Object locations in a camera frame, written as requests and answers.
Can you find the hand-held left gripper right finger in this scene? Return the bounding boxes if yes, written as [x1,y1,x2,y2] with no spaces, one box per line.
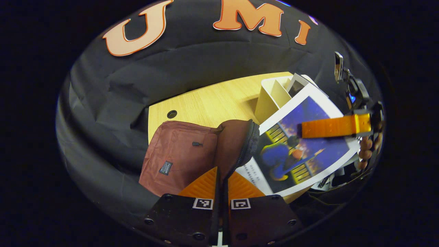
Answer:
[222,170,304,247]

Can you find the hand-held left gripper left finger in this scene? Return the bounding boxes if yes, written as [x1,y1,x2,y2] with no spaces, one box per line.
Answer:
[142,166,222,247]

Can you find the blue cover book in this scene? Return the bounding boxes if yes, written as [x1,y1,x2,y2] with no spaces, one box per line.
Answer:
[237,83,361,197]

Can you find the grey cover book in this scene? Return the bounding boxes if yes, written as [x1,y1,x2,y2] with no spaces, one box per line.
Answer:
[286,73,311,98]

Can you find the white bookshelf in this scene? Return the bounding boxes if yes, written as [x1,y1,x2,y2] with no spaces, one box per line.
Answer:
[254,73,330,125]

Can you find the maroon schoolbag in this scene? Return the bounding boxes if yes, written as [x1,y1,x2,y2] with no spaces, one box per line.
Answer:
[139,119,260,198]

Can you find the black backdrop cloth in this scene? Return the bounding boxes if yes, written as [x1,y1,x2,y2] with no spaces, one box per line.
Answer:
[55,0,383,223]

